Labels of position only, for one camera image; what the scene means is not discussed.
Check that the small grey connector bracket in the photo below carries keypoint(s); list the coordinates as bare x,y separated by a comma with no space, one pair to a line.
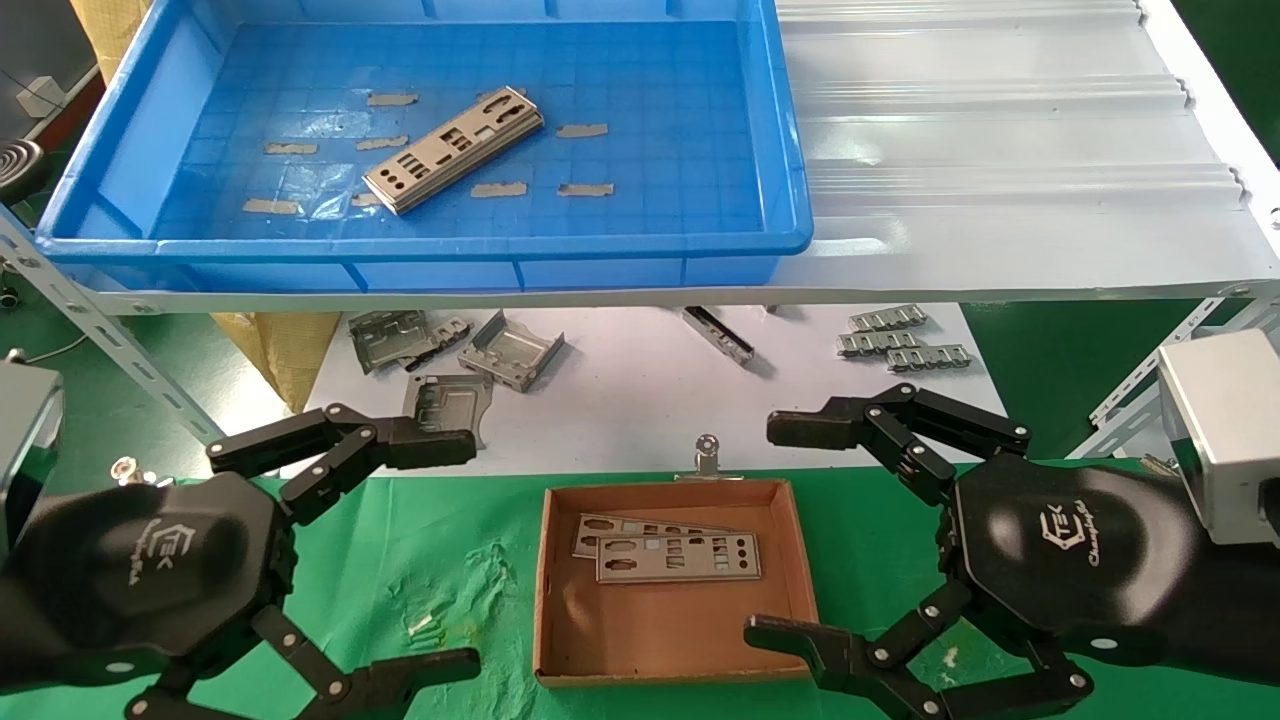
452,330

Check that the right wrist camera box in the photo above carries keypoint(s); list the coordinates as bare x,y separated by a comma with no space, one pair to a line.
1225,430

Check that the grey stamped metal bracket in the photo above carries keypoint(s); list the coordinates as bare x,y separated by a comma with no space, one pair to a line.
450,400
385,340

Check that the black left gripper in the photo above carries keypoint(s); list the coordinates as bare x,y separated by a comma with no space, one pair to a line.
140,570

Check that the silver binder clip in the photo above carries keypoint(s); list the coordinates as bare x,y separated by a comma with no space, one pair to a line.
135,470
1155,464
708,458

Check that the brown cardboard box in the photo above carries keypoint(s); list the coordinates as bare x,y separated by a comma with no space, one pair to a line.
660,630

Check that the green table cloth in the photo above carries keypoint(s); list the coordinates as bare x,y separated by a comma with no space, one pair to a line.
450,540

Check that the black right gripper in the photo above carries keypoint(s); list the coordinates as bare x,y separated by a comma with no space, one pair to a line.
1080,560

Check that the grey tape strip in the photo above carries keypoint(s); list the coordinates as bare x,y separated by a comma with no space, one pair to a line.
290,148
581,130
392,99
585,189
271,206
360,200
498,189
382,143

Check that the blue plastic tray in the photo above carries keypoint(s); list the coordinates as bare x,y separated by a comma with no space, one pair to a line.
660,100

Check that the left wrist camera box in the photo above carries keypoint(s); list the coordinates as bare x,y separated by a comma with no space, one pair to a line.
25,450

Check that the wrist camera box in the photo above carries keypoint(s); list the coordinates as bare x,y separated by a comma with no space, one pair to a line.
1225,430
25,450

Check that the narrow slotted metal strip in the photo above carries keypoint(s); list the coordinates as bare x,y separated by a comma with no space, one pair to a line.
720,335

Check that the white ribbed shelf board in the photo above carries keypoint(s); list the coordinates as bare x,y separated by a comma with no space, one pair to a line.
1000,150

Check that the black ribbed round disc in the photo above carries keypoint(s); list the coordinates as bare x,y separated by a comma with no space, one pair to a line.
18,170

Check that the small slotted metal piece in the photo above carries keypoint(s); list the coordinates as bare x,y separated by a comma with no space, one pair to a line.
888,318
930,358
880,343

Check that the grey walled metal bracket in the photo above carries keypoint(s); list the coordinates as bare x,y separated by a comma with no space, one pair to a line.
515,355

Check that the yellow woven sack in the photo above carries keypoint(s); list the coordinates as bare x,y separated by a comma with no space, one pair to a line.
280,350
105,30

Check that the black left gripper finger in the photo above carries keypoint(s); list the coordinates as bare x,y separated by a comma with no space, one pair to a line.
420,448

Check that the small white socket box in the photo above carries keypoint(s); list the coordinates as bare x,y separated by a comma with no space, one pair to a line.
42,95

